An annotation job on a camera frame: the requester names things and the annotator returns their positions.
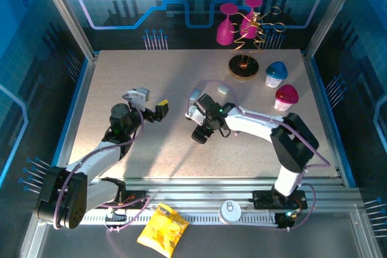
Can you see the black controller board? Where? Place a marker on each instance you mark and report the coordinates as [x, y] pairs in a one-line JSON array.
[[285, 220]]

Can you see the aluminium side rail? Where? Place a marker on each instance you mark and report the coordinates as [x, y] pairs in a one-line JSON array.
[[84, 89], [316, 89]]

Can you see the white cup with pink lid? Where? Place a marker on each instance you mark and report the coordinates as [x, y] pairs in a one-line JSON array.
[[285, 96]]

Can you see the white cup with blue lid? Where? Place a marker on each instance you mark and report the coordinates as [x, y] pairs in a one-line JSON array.
[[274, 79]]

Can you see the pink wine glass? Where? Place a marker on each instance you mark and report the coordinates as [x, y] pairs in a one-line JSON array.
[[249, 30], [225, 33]]

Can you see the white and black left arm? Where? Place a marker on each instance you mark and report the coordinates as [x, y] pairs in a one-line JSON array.
[[96, 156]]

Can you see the aluminium frame rail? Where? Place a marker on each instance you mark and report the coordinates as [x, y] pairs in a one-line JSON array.
[[196, 188]]

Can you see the aluminium frame post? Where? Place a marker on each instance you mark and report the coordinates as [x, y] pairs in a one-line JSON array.
[[67, 13], [331, 13]]

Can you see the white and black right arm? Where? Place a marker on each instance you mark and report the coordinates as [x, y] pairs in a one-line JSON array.
[[251, 123]]

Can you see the yellow snack bag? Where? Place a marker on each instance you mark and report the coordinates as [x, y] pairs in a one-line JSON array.
[[163, 230]]

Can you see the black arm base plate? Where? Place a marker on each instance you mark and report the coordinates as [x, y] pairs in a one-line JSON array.
[[136, 196], [263, 200]]

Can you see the white tin can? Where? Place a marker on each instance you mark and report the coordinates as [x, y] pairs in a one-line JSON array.
[[230, 212]]

